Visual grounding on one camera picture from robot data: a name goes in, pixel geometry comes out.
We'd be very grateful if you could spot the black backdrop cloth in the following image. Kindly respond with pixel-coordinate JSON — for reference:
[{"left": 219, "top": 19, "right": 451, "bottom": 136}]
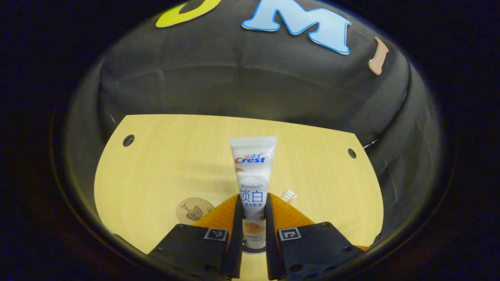
[{"left": 64, "top": 0, "right": 442, "bottom": 254}]

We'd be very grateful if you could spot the white toothpaste tube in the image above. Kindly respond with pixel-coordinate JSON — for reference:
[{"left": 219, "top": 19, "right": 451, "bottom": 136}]
[{"left": 229, "top": 136, "right": 278, "bottom": 250}]

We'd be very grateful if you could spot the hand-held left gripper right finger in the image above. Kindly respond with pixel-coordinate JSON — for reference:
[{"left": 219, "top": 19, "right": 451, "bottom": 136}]
[{"left": 265, "top": 193, "right": 366, "bottom": 281}]

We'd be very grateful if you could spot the round wooden coaster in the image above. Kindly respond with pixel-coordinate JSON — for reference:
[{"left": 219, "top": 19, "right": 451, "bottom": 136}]
[{"left": 176, "top": 197, "right": 215, "bottom": 226}]

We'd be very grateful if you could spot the wooden desktop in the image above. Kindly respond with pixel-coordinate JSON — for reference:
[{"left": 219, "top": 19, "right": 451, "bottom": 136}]
[{"left": 94, "top": 114, "right": 384, "bottom": 281}]

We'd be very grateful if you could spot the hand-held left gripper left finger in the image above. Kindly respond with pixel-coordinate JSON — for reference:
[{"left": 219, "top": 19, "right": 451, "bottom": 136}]
[{"left": 148, "top": 194, "right": 245, "bottom": 279}]

